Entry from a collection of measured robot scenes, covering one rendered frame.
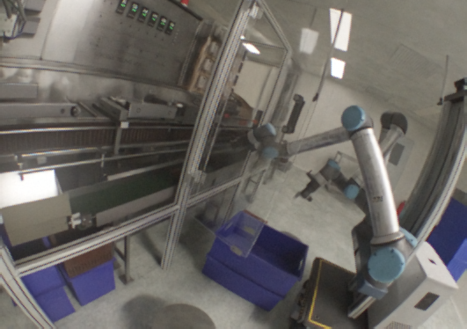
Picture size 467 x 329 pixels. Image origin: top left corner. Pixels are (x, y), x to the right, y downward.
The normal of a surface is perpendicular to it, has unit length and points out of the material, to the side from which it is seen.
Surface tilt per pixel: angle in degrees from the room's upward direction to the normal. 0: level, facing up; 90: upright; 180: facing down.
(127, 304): 0
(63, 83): 90
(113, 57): 90
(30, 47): 90
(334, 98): 90
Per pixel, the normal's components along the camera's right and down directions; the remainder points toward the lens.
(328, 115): -0.45, 0.10
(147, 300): 0.33, -0.91
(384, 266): -0.81, -0.05
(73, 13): 0.83, 0.41
